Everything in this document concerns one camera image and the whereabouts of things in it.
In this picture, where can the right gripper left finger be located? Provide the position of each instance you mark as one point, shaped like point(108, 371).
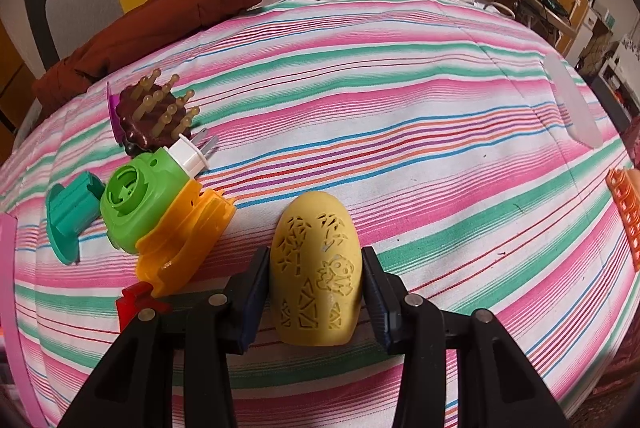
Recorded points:
point(132, 384)

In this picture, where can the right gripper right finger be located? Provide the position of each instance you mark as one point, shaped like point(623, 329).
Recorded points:
point(497, 386)

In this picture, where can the red puzzle piece block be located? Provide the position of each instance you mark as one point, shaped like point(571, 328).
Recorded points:
point(134, 299)

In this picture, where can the orange gear toy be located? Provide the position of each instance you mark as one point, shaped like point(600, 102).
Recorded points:
point(171, 253)

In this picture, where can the teal green ribbed cup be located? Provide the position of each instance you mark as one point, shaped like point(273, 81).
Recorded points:
point(70, 210)

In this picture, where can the lime green round toy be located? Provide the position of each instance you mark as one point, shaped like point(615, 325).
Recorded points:
point(139, 192)

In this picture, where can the yellow perforated egg shell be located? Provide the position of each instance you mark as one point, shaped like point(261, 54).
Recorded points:
point(315, 272)

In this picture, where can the brown massage brush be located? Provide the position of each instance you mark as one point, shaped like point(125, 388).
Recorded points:
point(152, 117)

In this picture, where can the purple button-top toy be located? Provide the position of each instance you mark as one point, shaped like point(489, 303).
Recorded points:
point(112, 101)

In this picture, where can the pink white shallow tray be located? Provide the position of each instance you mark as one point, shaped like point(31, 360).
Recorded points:
point(12, 340)

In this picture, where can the orange plastic basket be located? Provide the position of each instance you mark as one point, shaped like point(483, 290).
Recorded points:
point(624, 187)

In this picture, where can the striped pink green blanket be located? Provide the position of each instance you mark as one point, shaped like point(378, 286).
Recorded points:
point(433, 122)

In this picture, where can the black rolled mat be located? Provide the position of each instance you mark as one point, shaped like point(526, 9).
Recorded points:
point(38, 22)

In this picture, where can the rust brown quilted jacket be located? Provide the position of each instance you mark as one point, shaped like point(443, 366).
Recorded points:
point(152, 26)

